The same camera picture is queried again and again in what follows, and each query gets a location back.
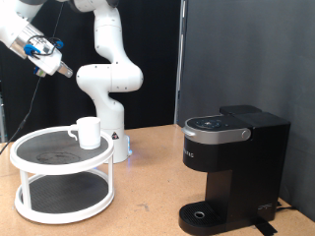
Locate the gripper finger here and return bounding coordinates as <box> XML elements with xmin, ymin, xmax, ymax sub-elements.
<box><xmin>58</xmin><ymin>65</ymin><xmax>73</xmax><ymax>79</ymax></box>
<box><xmin>60</xmin><ymin>61</ymin><xmax>74</xmax><ymax>75</ymax></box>

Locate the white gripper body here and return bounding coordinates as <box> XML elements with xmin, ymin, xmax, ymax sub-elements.
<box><xmin>28</xmin><ymin>40</ymin><xmax>63</xmax><ymax>77</ymax></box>

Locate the white mug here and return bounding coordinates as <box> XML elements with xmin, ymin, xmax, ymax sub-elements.
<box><xmin>67</xmin><ymin>116</ymin><xmax>102</xmax><ymax>150</ymax></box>

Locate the black Keurig coffee machine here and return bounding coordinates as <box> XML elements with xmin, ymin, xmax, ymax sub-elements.
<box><xmin>178</xmin><ymin>104</ymin><xmax>292</xmax><ymax>236</ymax></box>

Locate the white two-tier turntable stand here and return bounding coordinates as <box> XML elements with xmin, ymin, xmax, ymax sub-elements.
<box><xmin>9</xmin><ymin>126</ymin><xmax>116</xmax><ymax>225</ymax></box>

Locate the silver vertical pole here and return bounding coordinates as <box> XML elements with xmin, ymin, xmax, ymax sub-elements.
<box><xmin>172</xmin><ymin>0</ymin><xmax>189</xmax><ymax>126</ymax></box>

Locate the black tape strip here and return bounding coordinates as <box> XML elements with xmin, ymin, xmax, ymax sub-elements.
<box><xmin>250</xmin><ymin>219</ymin><xmax>280</xmax><ymax>236</ymax></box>

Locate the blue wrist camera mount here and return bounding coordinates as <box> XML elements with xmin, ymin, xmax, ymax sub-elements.
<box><xmin>23</xmin><ymin>43</ymin><xmax>47</xmax><ymax>79</ymax></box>

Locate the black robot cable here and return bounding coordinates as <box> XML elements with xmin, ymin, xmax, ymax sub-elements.
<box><xmin>0</xmin><ymin>1</ymin><xmax>65</xmax><ymax>155</ymax></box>

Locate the grey metal frame post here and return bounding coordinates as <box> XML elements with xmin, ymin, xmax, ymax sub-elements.
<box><xmin>0</xmin><ymin>80</ymin><xmax>6</xmax><ymax>143</ymax></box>

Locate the black power cord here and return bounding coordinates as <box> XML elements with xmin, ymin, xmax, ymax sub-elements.
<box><xmin>275</xmin><ymin>200</ymin><xmax>298</xmax><ymax>212</ymax></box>

